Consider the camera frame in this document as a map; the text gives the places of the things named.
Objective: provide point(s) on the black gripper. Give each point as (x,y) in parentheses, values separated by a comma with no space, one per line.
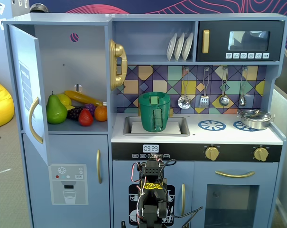
(154,157)

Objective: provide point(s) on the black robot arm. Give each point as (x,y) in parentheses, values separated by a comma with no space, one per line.
(155,197)

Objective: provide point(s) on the blue oven door with window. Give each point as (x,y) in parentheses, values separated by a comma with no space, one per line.
(200,171)

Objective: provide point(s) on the blue fridge door with dispenser print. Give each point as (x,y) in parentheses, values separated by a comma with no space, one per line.
(69,152)

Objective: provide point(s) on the black microwave door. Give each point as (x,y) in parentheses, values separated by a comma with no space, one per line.
(219,26)

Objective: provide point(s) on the blue cabinet door with list print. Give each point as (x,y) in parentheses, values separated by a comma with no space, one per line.
(15,47)

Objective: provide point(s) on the yellow tape band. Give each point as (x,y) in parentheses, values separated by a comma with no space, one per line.
(152,186)

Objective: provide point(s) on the digital clock display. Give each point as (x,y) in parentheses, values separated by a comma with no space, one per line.
(150,148)

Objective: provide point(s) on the grey toy sink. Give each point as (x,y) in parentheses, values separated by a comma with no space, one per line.
(127,126)

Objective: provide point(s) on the green printed plastic container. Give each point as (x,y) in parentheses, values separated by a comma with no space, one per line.
(148,118)

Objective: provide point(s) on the gold stove knob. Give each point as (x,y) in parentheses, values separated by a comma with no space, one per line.
(261,154)
(212,153)

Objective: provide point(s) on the black table clamp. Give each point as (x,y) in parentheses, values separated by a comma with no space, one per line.
(123,225)

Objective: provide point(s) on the metal skimmer spoon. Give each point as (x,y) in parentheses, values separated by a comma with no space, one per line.
(184,102)

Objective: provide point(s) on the orange toy orange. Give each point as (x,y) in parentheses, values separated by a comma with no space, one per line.
(101,114)

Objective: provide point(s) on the red toy strawberry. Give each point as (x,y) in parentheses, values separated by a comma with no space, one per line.
(85,118)

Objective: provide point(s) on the metal slotted spatula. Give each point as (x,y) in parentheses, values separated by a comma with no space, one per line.
(204,102)

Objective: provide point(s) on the light purple toy grapes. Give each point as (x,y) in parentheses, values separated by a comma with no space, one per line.
(89,107)

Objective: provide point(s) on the dark purple toy grapes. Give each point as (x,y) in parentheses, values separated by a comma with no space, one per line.
(74,113)

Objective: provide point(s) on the metal ladle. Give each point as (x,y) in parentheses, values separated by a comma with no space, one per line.
(224,101)

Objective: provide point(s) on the yellow toy banana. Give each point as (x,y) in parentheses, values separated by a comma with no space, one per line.
(81,97)

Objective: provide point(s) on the steel toy pot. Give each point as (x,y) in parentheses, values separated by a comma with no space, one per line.
(254,125)

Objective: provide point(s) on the metal serving spoon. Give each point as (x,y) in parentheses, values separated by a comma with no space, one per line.
(242,101)

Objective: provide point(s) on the yellow toy lemon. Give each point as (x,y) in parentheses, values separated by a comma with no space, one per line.
(63,99)

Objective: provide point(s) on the green toy pear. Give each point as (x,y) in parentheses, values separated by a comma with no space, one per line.
(55,111)

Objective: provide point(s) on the steel pot lid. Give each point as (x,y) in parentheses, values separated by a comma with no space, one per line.
(254,116)

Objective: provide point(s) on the gold toy telephone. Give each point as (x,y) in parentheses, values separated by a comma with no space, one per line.
(119,51)

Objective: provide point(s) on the white toy plate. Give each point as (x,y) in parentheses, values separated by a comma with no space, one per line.
(179,47)
(187,46)
(171,47)

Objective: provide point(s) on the grey partition panel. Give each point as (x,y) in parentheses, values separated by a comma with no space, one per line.
(284,142)

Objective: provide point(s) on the yellow bean bag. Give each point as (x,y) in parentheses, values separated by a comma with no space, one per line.
(1,104)

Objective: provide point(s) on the blue toy kitchen body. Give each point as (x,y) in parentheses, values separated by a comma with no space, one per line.
(62,17)

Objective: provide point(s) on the black round object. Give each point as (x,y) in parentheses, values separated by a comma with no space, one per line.
(39,8)

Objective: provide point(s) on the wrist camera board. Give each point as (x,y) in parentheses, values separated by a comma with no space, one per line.
(155,156)

